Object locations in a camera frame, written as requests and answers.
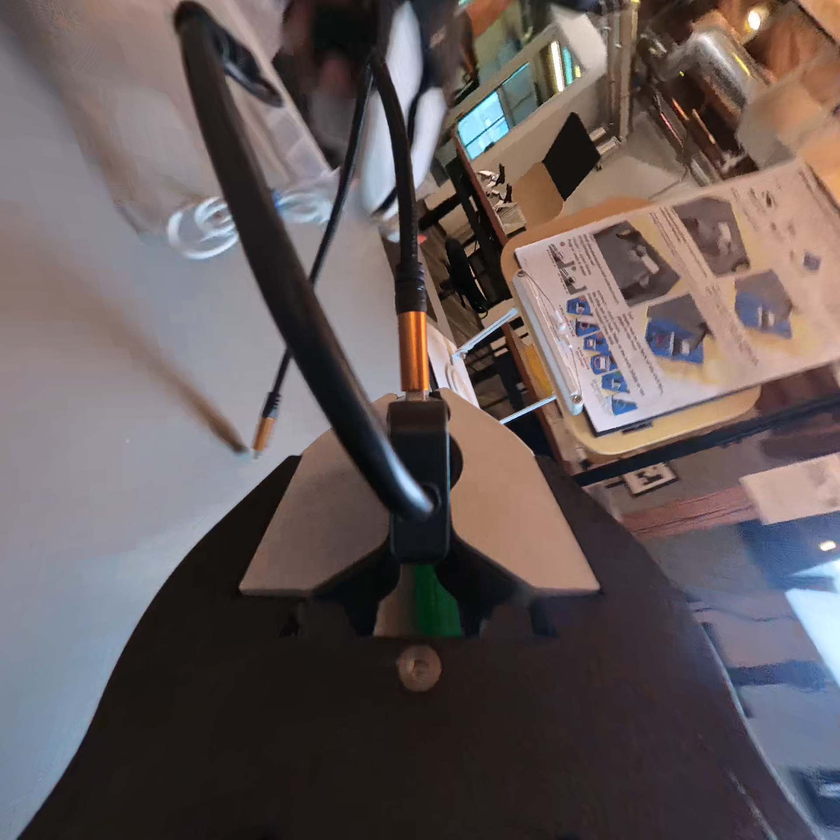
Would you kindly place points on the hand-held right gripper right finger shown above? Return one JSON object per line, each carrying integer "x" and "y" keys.
{"x": 518, "y": 518}

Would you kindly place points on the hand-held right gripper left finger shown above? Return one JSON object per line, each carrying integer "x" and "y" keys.
{"x": 315, "y": 525}

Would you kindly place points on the clear plastic storage box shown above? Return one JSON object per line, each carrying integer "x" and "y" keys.
{"x": 164, "y": 151}

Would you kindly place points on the printed marker tag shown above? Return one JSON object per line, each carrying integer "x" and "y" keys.
{"x": 648, "y": 479}

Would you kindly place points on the beige chair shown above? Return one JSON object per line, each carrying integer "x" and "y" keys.
{"x": 535, "y": 193}

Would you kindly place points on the white document stand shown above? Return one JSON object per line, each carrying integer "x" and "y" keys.
{"x": 656, "y": 436}

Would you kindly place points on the printed instruction sheet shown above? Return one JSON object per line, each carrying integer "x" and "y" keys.
{"x": 722, "y": 308}

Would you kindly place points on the silver air duct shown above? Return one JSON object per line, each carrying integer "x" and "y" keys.
{"x": 715, "y": 59}

